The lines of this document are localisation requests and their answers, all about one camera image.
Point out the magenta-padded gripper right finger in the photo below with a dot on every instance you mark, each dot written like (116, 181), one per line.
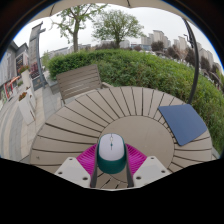
(151, 170)

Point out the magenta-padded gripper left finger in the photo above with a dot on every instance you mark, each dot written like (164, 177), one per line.
(71, 171)

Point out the white and teal computer mouse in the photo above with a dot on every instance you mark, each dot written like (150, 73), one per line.
(111, 150)

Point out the blue mouse pad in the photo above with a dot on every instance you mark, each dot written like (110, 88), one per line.
(183, 123)

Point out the white planter box with flowers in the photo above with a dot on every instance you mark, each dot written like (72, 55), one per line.
(24, 76)
(26, 108)

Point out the slatted wooden chair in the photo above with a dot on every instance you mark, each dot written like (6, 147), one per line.
(78, 80)

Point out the green hedge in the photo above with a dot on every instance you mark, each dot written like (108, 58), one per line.
(140, 68)

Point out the dark curved umbrella pole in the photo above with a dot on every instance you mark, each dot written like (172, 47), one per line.
(196, 66)

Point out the grey shop building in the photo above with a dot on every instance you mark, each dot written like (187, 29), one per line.
(11, 66)

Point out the tall grey sign pillar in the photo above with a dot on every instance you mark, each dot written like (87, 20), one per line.
(35, 50)

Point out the distant high-rise buildings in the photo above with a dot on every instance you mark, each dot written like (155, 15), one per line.
(181, 43)

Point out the tree with bare trunk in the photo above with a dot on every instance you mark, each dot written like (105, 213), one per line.
(76, 33)

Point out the round leafy tree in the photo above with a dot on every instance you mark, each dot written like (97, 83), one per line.
(116, 26)

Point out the beige patio umbrella canopy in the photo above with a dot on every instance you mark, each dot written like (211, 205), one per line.
(100, 2)

